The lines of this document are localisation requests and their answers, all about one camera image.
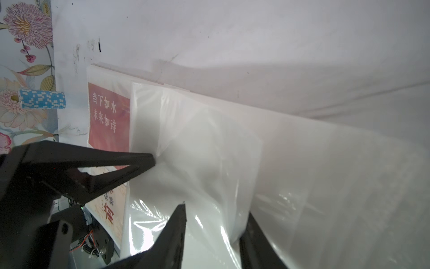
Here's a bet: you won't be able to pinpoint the white photo album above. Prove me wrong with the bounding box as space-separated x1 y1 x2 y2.
87 66 430 269

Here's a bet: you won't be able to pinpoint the red black thin wires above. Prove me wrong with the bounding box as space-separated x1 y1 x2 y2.
68 230 95 253

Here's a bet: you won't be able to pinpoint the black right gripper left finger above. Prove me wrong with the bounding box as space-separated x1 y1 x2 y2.
107 204 187 269

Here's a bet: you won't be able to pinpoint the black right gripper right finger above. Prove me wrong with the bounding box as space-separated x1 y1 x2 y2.
239 213 288 269

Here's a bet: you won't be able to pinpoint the beige card red characters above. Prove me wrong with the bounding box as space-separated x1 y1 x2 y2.
85 183 127 249

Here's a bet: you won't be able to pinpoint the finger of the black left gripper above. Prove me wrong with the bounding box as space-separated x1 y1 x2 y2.
20 141 156 205

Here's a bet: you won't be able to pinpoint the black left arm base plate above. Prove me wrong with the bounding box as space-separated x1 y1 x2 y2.
50 205 115 269

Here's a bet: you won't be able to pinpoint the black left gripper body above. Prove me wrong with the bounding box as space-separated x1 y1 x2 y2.
1 148 73 269

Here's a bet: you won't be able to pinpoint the small blue white object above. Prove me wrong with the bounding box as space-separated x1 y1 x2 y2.
19 89 66 110

